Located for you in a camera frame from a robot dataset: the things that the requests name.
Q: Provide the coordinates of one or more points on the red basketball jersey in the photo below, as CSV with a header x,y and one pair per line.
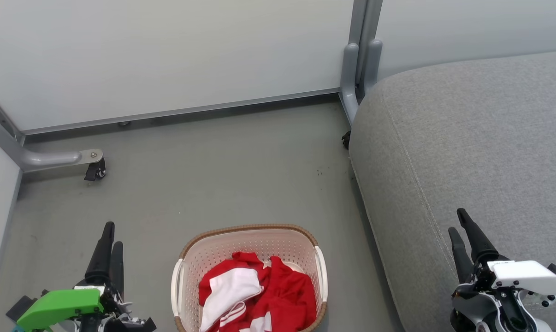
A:
x,y
287,290

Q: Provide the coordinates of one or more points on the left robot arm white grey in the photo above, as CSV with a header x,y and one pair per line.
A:
x,y
91,325

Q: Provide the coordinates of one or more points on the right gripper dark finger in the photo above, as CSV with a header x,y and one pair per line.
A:
x,y
477,240
460,256

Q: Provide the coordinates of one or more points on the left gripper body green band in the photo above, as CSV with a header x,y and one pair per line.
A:
x,y
59,305

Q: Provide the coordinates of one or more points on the aluminium partition bottom rail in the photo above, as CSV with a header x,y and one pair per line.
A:
x,y
181,112

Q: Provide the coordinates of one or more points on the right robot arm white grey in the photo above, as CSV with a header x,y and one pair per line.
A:
x,y
487,309

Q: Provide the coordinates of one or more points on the cream perforated laundry basket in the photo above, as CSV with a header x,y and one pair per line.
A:
x,y
195,258

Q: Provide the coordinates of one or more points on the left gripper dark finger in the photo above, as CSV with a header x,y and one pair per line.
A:
x,y
102,258
117,267

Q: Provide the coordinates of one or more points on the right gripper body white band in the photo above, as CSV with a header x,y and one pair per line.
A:
x,y
527,275

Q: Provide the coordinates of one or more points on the black caster wheel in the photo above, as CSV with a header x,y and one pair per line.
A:
x,y
95,170
346,140

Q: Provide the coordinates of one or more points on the grey fabric sofa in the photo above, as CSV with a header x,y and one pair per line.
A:
x,y
467,152

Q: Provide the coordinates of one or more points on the grey partition post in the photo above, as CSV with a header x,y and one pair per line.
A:
x,y
349,74

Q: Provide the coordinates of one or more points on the grey partition foot bracket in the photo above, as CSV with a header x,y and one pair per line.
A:
x,y
33,157

